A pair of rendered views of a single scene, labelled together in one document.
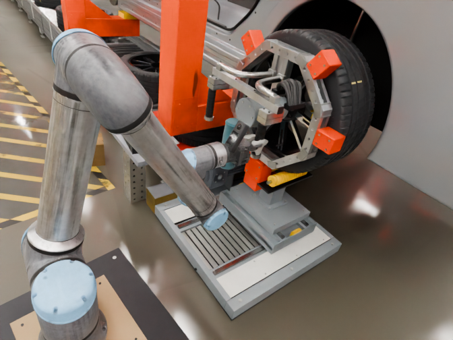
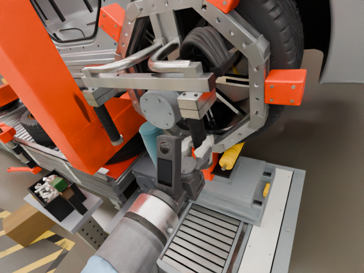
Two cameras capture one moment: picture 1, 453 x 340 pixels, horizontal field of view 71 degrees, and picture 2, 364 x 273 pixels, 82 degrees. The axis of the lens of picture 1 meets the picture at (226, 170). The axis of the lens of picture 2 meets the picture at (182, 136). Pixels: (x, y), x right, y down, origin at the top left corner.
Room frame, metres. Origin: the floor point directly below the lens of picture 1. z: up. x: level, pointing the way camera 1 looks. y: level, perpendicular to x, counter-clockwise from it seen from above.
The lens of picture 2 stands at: (0.71, -0.01, 1.14)
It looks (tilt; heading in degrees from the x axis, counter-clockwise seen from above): 36 degrees down; 353
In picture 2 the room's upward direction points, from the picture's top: 16 degrees counter-clockwise
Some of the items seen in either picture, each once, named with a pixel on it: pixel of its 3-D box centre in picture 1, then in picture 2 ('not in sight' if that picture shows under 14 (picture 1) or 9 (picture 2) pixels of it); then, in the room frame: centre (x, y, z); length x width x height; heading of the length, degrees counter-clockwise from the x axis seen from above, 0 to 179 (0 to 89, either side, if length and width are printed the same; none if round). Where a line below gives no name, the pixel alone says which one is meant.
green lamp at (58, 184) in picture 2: not in sight; (58, 184); (1.38, 0.40, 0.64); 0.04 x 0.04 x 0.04; 43
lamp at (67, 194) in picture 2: not in sight; (66, 192); (1.38, 0.40, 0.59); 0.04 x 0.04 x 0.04; 43
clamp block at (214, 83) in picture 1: (218, 81); (101, 91); (1.37, 0.10, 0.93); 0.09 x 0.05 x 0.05; 133
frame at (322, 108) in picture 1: (274, 107); (184, 85); (1.38, -0.16, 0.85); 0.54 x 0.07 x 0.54; 43
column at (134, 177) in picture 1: (134, 171); (81, 222); (1.55, 0.56, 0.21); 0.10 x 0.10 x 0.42; 43
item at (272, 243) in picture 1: (265, 210); (224, 181); (1.49, -0.29, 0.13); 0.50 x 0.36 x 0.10; 43
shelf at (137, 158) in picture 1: (136, 142); (61, 200); (1.52, 0.54, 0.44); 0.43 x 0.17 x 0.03; 43
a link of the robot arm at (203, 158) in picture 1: (195, 161); (124, 262); (0.90, 0.11, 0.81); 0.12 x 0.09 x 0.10; 133
